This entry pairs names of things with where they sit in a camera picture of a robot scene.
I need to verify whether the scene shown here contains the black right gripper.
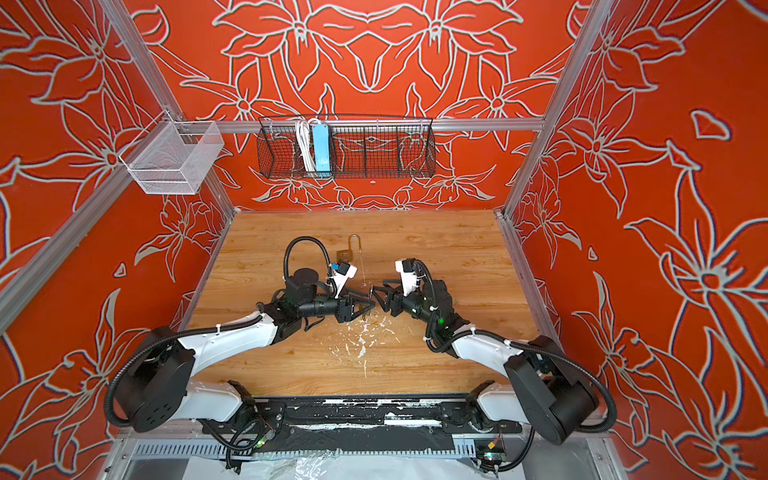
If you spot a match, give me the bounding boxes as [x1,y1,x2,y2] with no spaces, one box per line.
[370,279,441,331]

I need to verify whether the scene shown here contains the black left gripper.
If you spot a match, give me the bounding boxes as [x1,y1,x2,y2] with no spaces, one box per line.
[300,285,374,324]

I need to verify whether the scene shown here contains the brass padlock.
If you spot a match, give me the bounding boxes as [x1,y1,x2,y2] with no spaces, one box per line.
[336,233,362,264]

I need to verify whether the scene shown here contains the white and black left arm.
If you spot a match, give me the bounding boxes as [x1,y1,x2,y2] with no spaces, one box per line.
[103,236,376,432]

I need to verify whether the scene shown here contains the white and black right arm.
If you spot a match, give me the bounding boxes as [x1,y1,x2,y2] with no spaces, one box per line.
[371,258,618,445]

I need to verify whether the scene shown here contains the light blue box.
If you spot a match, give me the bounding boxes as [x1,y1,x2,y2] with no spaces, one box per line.
[312,123,331,177]

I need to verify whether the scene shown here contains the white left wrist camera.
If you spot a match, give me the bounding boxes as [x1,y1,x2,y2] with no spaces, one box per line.
[330,261,357,298]

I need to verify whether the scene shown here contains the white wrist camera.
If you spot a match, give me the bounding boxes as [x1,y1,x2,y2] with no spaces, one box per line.
[330,261,357,298]
[395,258,419,296]

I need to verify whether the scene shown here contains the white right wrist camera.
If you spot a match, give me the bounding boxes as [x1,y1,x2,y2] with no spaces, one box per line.
[395,258,419,296]

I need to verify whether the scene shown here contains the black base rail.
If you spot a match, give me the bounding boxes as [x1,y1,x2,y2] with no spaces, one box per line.
[251,393,525,456]

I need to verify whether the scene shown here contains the black wire wall basket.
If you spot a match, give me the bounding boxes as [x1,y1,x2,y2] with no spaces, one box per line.
[256,115,437,180]

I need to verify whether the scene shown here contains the white cable bundle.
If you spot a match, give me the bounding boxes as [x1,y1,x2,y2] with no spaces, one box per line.
[293,118,318,174]

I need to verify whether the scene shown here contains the white mesh wall basket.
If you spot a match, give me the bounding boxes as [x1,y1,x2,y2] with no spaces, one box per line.
[121,121,224,195]

